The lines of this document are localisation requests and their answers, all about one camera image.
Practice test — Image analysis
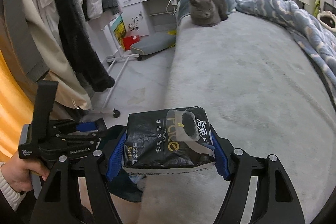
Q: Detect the grey floor cushion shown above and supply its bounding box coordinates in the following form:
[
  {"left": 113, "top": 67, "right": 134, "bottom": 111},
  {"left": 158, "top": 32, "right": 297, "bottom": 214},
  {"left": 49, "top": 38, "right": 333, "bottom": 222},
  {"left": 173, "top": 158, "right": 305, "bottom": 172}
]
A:
[{"left": 130, "top": 32, "right": 176, "bottom": 56}]

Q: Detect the person's left hand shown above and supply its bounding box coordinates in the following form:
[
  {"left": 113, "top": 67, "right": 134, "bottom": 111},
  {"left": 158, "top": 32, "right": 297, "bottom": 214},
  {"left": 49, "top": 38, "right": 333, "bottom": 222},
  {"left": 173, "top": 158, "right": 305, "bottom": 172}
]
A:
[{"left": 1, "top": 151, "right": 50, "bottom": 192}]

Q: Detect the white clothes rack frame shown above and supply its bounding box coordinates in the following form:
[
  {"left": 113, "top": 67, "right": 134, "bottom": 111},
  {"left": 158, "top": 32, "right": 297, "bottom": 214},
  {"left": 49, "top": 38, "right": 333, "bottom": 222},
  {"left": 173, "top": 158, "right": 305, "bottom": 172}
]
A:
[{"left": 89, "top": 23, "right": 142, "bottom": 118}]

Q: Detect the grey knit hanging sweater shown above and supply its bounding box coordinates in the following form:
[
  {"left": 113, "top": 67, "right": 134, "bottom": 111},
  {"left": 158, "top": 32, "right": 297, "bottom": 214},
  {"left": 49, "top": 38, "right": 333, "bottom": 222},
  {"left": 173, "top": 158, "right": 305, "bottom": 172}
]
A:
[{"left": 1, "top": 0, "right": 50, "bottom": 83}]

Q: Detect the grey cat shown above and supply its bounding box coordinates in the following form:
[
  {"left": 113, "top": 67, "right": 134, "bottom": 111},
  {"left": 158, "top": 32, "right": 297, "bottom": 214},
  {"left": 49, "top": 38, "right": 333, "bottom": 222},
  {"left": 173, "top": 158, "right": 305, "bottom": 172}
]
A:
[{"left": 189, "top": 0, "right": 228, "bottom": 27}]

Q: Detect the cream hanging garment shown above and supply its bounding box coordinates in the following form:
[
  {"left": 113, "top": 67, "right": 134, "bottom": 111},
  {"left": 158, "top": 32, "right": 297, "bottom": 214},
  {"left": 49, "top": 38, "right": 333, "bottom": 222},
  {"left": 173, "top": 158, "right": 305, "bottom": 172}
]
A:
[{"left": 22, "top": 0, "right": 92, "bottom": 110}]

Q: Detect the grey bed with headboard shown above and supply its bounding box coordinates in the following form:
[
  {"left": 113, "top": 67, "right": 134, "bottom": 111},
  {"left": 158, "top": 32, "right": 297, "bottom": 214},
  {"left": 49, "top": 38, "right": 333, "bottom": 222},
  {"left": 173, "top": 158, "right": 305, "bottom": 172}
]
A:
[{"left": 136, "top": 0, "right": 336, "bottom": 224}]

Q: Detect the dark teal trash bin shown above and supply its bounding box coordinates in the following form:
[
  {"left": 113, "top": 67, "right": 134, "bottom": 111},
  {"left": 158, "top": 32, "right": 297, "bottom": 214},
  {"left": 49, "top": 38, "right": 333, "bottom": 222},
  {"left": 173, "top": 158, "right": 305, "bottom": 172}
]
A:
[{"left": 101, "top": 125, "right": 148, "bottom": 203}]

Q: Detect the white cat bed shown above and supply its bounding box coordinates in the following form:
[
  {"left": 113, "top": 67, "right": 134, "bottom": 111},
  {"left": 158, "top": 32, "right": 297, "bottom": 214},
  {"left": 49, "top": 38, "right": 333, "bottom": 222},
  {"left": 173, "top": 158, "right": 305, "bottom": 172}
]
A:
[{"left": 317, "top": 11, "right": 336, "bottom": 33}]

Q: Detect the person's left forearm sleeve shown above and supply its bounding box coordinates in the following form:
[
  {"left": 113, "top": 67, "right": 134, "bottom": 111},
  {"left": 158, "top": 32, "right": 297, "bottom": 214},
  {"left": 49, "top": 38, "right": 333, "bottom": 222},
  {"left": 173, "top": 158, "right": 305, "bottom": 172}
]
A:
[{"left": 1, "top": 162, "right": 26, "bottom": 211}]

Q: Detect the yellow painting canvas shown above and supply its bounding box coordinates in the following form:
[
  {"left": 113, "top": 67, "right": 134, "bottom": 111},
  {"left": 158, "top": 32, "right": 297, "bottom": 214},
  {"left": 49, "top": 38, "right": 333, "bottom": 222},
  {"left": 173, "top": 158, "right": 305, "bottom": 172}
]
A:
[{"left": 110, "top": 15, "right": 126, "bottom": 50}]

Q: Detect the red box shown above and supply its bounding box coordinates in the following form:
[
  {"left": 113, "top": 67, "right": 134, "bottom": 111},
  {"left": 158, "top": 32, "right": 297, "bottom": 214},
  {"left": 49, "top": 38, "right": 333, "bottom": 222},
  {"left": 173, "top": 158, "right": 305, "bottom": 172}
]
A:
[{"left": 122, "top": 35, "right": 140, "bottom": 51}]

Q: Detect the black tissue pack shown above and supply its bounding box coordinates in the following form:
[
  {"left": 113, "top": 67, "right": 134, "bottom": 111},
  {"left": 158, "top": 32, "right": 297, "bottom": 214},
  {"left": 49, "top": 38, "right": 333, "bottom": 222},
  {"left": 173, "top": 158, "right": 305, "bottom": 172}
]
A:
[{"left": 122, "top": 106, "right": 215, "bottom": 175}]

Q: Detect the blue cloud-pattern blanket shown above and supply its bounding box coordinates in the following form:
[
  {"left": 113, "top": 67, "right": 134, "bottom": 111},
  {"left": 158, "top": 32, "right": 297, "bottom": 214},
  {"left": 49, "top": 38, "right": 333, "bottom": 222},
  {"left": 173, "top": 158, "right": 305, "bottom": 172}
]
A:
[{"left": 234, "top": 0, "right": 335, "bottom": 93}]

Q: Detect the yellow plastic bag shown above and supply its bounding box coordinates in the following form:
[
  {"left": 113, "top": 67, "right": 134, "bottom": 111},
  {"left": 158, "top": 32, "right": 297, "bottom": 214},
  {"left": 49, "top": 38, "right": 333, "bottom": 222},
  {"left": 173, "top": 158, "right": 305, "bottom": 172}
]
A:
[{"left": 167, "top": 30, "right": 177, "bottom": 36}]

